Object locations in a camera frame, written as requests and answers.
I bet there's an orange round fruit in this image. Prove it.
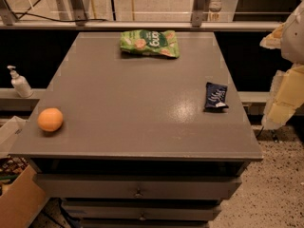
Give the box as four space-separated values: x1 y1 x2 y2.
37 108 64 132

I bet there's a brown cardboard box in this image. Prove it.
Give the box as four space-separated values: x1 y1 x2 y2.
0 116 48 228

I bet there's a black cable on railing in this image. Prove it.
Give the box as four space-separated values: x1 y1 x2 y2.
12 0 108 24

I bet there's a white pump lotion bottle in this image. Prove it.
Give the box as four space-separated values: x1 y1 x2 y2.
7 66 33 98

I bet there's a black cable on floor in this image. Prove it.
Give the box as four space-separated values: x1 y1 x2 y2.
255 125 265 140

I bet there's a dark blue snack bar wrapper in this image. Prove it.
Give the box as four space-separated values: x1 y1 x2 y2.
205 82 228 109

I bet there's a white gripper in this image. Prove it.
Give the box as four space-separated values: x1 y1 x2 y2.
259 1 304 130

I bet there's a grey drawer cabinet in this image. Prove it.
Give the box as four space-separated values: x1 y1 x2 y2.
34 161 248 228

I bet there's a green snack chip bag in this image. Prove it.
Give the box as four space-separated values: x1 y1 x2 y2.
120 29 180 58

